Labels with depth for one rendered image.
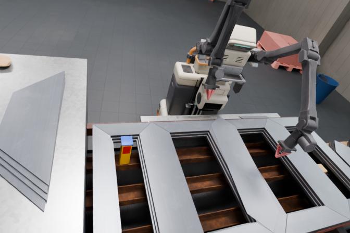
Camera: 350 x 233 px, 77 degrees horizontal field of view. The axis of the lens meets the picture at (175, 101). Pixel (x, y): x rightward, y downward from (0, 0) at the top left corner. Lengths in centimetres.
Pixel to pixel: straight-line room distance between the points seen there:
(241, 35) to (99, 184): 123
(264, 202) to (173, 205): 46
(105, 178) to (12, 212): 38
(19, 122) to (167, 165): 67
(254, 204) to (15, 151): 103
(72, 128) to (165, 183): 49
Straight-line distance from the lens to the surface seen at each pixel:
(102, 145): 120
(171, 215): 104
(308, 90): 132
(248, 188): 126
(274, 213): 126
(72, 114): 109
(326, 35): 572
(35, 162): 91
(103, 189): 106
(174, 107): 220
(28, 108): 110
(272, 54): 164
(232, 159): 133
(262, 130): 169
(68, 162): 92
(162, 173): 113
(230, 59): 170
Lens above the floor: 179
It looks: 37 degrees down
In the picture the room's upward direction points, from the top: 17 degrees clockwise
